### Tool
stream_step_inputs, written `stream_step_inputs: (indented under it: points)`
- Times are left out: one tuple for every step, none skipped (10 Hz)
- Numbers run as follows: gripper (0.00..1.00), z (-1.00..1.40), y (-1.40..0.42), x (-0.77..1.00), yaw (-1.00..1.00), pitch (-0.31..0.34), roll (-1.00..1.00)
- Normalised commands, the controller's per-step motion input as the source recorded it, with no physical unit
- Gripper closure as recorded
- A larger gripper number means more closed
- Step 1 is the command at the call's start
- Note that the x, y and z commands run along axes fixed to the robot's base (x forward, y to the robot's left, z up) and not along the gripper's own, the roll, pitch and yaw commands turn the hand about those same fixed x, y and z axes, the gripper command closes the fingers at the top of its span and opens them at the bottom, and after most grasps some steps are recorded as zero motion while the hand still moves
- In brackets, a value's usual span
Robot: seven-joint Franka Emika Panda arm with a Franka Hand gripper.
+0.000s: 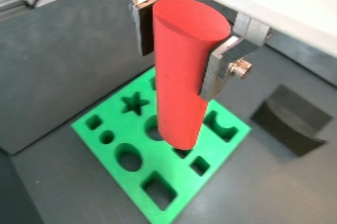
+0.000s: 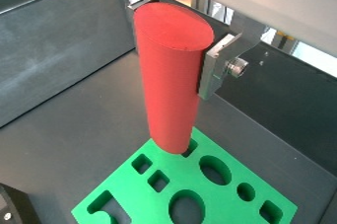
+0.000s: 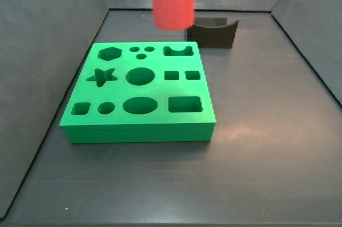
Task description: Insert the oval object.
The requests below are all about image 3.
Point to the green shape sorter block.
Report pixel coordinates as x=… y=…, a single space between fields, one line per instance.
x=140 y=92

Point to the black curved cradle block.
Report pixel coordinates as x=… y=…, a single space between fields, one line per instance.
x=212 y=32

